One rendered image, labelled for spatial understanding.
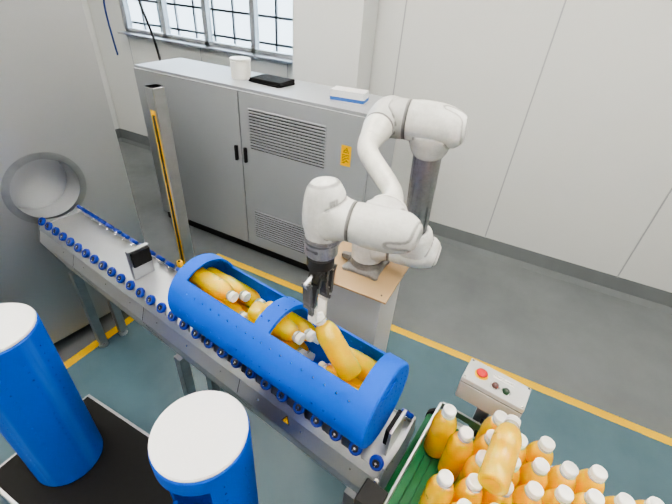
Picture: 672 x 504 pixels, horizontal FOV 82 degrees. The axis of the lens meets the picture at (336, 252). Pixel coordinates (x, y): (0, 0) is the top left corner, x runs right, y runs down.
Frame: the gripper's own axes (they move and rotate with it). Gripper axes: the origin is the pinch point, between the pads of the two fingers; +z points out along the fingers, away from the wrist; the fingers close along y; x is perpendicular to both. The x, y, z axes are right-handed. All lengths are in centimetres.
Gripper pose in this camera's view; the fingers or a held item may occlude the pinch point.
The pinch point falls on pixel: (317, 309)
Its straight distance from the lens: 116.1
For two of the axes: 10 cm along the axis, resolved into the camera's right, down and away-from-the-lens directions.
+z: -0.7, 8.2, 5.7
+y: -5.8, 4.3, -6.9
